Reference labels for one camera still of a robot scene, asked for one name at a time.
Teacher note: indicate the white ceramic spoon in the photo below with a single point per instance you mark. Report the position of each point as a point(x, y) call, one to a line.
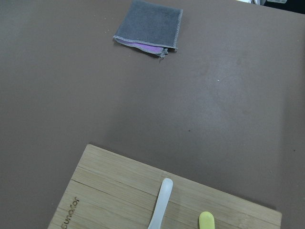
point(161, 204)

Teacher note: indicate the yellow plastic spoon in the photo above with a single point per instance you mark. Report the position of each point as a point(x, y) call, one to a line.
point(206, 220)

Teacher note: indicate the folded grey cloth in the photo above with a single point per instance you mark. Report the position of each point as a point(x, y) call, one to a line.
point(149, 27)

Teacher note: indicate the bamboo cutting board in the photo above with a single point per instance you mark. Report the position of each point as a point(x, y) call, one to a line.
point(110, 191)

